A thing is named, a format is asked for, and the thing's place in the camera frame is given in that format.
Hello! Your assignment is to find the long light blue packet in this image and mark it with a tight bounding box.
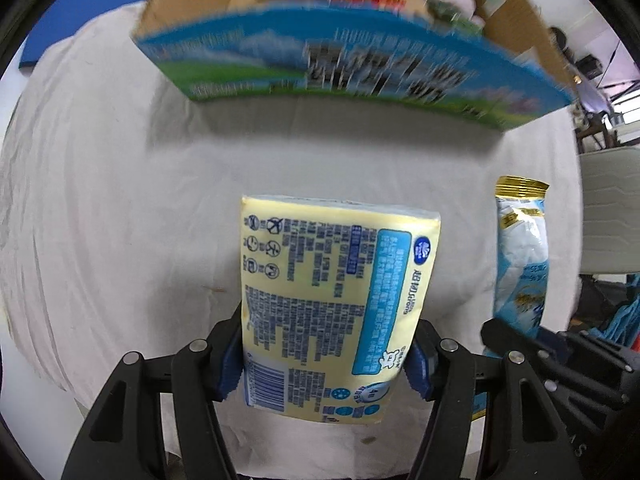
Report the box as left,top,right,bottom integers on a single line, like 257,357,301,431
470,173,551,421

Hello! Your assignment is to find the yellow tissue pack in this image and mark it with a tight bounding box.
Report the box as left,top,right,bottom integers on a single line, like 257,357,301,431
241,195,442,425

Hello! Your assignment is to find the green snack bag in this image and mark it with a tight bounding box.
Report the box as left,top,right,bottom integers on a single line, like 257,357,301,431
426,0,485,37

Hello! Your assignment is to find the blue bag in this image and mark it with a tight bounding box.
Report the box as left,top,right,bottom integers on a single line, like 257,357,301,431
588,274,640,351

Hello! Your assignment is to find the grey table cloth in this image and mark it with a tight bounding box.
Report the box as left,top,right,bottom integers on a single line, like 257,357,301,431
1,5,582,405

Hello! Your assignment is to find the brown wooden chair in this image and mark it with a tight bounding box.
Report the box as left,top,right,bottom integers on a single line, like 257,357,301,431
573,104,620,155

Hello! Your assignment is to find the open cardboard box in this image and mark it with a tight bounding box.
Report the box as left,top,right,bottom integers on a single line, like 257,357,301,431
132,0,575,131

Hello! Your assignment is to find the blue foam mat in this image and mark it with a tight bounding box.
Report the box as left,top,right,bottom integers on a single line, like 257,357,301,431
18,0,143,68

